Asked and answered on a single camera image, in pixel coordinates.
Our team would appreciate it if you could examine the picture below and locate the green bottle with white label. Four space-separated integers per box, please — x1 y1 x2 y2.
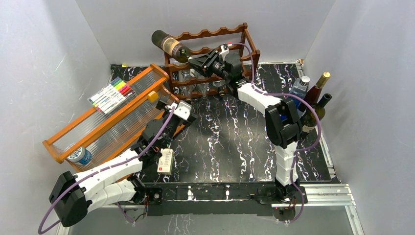
300 93 332 135

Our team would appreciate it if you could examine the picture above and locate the blue white tape roll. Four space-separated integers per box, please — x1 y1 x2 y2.
67 147 92 165

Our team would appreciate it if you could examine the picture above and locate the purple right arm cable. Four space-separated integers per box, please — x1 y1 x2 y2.
228 42 322 224

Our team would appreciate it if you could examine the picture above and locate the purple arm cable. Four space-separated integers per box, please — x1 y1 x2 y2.
228 42 322 224
37 103 178 235

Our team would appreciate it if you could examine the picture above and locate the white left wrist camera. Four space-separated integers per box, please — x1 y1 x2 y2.
173 101 192 120

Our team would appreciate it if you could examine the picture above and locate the dark red gold-capped bottle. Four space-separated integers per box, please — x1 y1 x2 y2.
304 71 331 104

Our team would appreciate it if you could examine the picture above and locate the colour marker pen pack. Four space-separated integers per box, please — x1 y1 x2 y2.
88 77 135 115

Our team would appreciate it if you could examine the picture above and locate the orange wooden tiered shelf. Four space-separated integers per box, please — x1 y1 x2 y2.
43 64 179 172

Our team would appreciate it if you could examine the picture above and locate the white box with red label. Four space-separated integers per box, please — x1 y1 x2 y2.
157 148 174 175

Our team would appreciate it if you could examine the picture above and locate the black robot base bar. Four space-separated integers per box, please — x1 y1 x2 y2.
121 182 307 219

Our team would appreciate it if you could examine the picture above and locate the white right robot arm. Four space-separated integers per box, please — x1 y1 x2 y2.
188 49 301 203

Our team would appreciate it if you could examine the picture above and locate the clear bottle with gold cap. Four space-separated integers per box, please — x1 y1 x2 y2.
179 70 195 104

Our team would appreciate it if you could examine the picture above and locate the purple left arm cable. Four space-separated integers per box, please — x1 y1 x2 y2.
37 103 178 235

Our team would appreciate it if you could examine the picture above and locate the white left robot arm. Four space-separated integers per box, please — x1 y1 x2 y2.
47 100 197 227

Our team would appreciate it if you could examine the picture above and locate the green bottle with tan label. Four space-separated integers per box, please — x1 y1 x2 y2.
151 30 191 63

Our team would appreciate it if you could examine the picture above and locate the brown wooden wine rack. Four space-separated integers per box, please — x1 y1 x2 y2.
161 23 260 95

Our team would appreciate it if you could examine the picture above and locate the clear bottle without cap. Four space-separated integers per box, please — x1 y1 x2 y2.
196 76 210 98

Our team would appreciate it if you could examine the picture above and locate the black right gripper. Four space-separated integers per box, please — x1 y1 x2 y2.
188 48 231 82

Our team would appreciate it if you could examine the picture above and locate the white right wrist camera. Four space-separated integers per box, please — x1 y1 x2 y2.
219 43 232 60

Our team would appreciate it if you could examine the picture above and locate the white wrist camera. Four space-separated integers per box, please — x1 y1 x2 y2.
219 43 232 60
173 101 192 120

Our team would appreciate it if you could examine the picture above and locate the blue square bottle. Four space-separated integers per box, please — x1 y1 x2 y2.
289 75 310 99

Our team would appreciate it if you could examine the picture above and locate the yellow block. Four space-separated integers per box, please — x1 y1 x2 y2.
147 91 159 103

